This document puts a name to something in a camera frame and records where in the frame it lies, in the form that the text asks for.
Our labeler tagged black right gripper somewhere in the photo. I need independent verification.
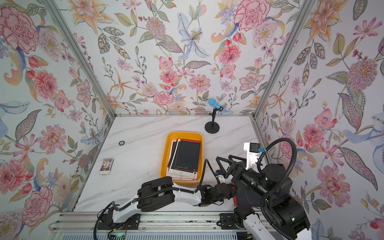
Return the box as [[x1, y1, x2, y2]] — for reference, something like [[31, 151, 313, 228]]
[[219, 155, 275, 205]]

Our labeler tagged red writing tablet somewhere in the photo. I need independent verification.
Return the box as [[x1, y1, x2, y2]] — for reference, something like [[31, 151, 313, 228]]
[[167, 140, 178, 169], [233, 194, 238, 207], [171, 139, 201, 172]]

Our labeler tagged white writing tablet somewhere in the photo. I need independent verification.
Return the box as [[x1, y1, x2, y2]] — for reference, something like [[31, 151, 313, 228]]
[[166, 139, 201, 181]]

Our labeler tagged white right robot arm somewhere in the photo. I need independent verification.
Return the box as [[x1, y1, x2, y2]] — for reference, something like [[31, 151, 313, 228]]
[[216, 155, 310, 240]]

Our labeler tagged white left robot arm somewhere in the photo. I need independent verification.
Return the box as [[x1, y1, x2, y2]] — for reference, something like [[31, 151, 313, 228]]
[[98, 177, 235, 226]]

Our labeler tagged pink writing tablet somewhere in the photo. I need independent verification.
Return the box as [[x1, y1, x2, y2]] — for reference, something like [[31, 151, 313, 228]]
[[166, 169, 197, 181]]

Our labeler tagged small card box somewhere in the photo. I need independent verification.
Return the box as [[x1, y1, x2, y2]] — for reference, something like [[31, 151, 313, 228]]
[[99, 158, 114, 175]]

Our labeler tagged black microphone stand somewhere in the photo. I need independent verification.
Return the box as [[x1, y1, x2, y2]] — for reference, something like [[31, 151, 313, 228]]
[[205, 109, 220, 134]]

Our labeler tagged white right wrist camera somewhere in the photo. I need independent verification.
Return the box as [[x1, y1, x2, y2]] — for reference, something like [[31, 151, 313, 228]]
[[244, 142, 265, 170]]

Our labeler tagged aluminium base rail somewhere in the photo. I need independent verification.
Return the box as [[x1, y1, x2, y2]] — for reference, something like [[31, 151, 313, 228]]
[[47, 211, 301, 240]]

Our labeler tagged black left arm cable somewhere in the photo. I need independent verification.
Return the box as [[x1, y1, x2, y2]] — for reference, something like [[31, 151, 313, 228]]
[[92, 158, 220, 240]]

